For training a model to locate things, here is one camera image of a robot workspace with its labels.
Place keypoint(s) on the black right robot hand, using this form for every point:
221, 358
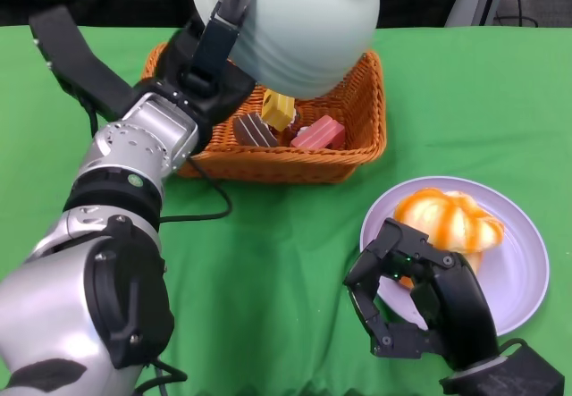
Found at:
465, 306

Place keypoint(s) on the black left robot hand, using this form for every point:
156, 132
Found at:
210, 87

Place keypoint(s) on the orange striped bread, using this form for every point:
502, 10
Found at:
447, 221
476, 262

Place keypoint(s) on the chocolate cake slice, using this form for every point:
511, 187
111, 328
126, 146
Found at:
252, 130

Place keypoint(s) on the yellow cake slice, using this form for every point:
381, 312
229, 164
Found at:
277, 110

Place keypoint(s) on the grey bowl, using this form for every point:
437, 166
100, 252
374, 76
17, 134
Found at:
304, 34

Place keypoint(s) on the salmon cake slice with berries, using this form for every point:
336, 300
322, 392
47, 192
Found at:
317, 134

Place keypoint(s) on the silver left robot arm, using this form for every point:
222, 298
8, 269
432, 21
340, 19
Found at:
67, 288

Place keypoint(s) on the pale lavender plate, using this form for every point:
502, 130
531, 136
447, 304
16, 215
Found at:
518, 288

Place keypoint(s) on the orange wicker basket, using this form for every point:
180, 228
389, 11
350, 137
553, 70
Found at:
366, 114

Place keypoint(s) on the green tablecloth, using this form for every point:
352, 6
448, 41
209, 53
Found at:
447, 101

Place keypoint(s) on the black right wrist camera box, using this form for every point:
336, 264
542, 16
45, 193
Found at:
523, 373

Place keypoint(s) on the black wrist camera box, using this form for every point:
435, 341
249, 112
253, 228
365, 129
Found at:
80, 65
523, 373

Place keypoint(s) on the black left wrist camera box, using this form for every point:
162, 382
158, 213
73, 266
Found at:
80, 65

